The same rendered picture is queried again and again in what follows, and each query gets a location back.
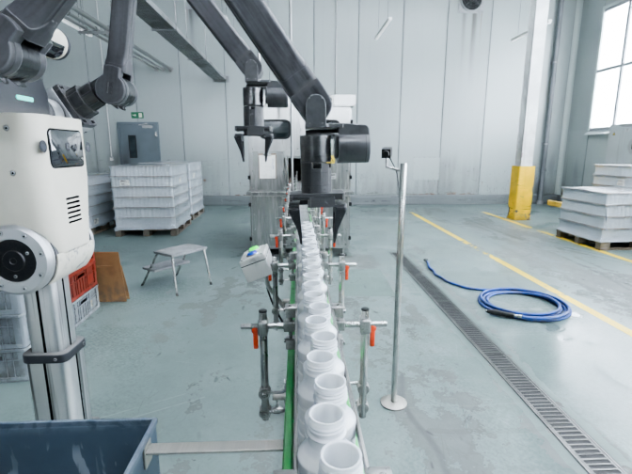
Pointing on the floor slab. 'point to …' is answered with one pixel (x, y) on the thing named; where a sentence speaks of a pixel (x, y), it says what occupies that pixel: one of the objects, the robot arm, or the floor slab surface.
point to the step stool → (175, 260)
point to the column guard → (520, 193)
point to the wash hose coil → (513, 310)
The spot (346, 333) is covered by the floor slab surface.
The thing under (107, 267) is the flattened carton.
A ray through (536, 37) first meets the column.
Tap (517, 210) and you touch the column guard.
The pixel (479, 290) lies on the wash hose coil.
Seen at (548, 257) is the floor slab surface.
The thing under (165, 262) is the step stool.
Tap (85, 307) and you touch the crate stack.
